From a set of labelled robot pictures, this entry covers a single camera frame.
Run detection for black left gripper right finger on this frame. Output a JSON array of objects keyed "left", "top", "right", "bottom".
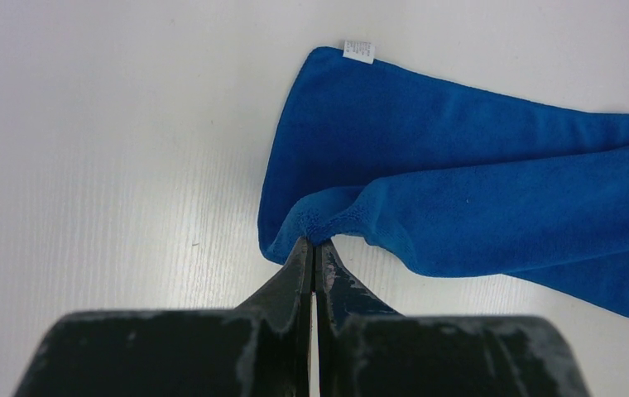
[{"left": 314, "top": 242, "right": 589, "bottom": 396}]

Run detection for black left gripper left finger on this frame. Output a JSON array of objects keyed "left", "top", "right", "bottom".
[{"left": 16, "top": 238, "right": 314, "bottom": 396}]

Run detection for blue towel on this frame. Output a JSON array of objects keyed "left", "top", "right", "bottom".
[{"left": 257, "top": 46, "right": 629, "bottom": 318}]

